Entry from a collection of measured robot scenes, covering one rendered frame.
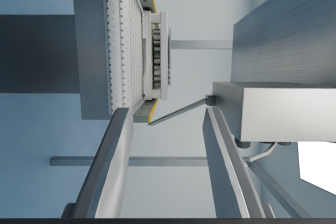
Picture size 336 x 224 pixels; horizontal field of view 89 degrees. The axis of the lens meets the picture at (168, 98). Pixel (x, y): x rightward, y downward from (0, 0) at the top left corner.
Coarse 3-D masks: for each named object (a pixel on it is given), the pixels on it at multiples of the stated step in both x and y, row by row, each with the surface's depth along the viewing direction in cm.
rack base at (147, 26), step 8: (144, 16) 46; (144, 24) 47; (152, 24) 53; (144, 32) 47; (144, 40) 49; (152, 40) 53; (144, 48) 49; (144, 56) 49; (144, 64) 50; (152, 64) 53; (144, 72) 50; (144, 80) 49; (152, 80) 53; (144, 88) 49; (152, 88) 53
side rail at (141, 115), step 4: (148, 100) 51; (152, 100) 51; (144, 104) 45; (148, 104) 45; (152, 104) 45; (140, 108) 40; (144, 108) 40; (148, 108) 40; (136, 112) 36; (140, 112) 36; (144, 112) 36; (148, 112) 36; (136, 116) 34; (140, 116) 34; (144, 116) 34; (136, 120) 34; (140, 120) 34; (144, 120) 34
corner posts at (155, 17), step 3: (153, 15) 47; (156, 15) 47; (159, 15) 47; (153, 18) 47; (156, 18) 47; (159, 18) 47; (153, 21) 47; (156, 21) 47; (159, 21) 47; (156, 87) 71; (159, 87) 71; (153, 90) 50; (156, 90) 50; (159, 90) 50; (153, 93) 50; (156, 93) 50; (159, 93) 50; (153, 96) 50; (156, 96) 50; (159, 96) 50
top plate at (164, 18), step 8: (160, 16) 47; (160, 24) 47; (160, 32) 47; (160, 40) 47; (160, 48) 48; (160, 56) 48; (160, 64) 48; (160, 72) 49; (160, 80) 49; (160, 88) 49; (160, 96) 50
